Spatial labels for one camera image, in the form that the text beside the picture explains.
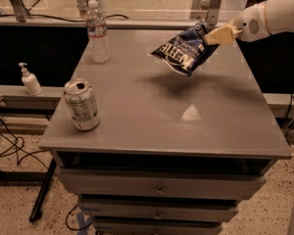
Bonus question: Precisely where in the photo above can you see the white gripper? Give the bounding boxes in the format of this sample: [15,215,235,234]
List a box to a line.
[204,2,270,45]

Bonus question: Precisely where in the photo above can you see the blue Kettle chip bag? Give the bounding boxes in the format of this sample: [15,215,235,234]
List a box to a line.
[151,22,219,76]

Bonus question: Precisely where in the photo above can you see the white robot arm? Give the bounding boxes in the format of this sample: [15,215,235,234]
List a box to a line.
[204,0,294,45]

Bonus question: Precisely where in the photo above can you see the clear plastic water bottle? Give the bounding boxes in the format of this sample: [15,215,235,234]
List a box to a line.
[85,0,110,64]

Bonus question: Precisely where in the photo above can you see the grey drawer cabinet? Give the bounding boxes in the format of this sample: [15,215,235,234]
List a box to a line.
[38,28,294,235]

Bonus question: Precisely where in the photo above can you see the silver soda can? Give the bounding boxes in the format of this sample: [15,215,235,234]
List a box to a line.
[64,78,100,131]

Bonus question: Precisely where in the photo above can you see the white pump dispenser bottle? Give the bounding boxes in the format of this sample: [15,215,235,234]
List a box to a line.
[19,63,42,96]

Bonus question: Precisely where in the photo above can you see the top grey drawer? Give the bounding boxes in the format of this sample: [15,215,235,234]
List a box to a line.
[57,168,266,200]

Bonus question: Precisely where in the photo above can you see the grey drawer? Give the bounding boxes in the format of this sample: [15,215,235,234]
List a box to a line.
[57,168,266,200]
[78,198,239,222]
[92,218,222,235]

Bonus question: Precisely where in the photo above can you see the middle grey drawer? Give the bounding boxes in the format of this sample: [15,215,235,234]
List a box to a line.
[78,198,239,222]

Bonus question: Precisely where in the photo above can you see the bottom grey drawer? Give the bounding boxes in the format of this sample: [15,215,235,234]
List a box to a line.
[92,218,222,235]

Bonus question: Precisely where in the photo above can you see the black table leg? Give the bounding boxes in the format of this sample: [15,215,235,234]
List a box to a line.
[29,160,56,223]

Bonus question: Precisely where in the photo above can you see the right metal bracket post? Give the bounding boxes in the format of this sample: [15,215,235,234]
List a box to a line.
[207,0,221,25]

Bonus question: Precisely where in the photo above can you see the black cable on ledge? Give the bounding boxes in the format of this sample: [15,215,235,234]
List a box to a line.
[0,13,130,24]

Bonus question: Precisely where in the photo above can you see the left metal bracket post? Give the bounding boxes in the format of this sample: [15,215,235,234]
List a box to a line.
[9,0,28,23]

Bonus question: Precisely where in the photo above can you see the black floor cables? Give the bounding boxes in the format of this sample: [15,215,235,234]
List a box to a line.
[0,108,50,169]

